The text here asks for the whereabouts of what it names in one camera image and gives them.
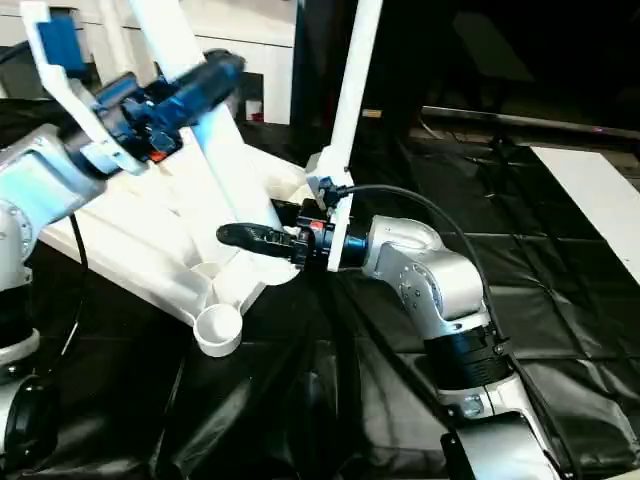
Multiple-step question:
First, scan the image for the white sideboard cabinet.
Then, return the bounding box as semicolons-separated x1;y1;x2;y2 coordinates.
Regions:
0;0;296;124

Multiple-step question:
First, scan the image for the black work mat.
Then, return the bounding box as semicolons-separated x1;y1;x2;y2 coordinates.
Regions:
0;94;640;480

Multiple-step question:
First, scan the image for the white plastic table top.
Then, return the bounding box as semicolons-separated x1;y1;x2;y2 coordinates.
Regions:
37;112;354;359

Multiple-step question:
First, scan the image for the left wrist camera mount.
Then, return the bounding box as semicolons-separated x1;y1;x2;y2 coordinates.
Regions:
19;4;149;176

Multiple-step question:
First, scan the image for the dark metal bar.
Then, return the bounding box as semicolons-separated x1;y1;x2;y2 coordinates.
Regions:
422;105;640;137

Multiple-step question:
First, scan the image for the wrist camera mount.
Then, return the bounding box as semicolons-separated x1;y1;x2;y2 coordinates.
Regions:
305;172;355;274
19;4;149;176

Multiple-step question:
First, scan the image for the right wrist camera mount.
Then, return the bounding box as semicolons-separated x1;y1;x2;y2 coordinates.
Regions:
305;172;355;274

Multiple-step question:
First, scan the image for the white flat board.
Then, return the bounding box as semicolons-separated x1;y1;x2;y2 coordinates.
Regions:
529;146;640;281

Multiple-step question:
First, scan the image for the white tapered table leg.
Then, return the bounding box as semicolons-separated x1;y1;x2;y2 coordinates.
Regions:
319;0;382;174
124;0;304;281

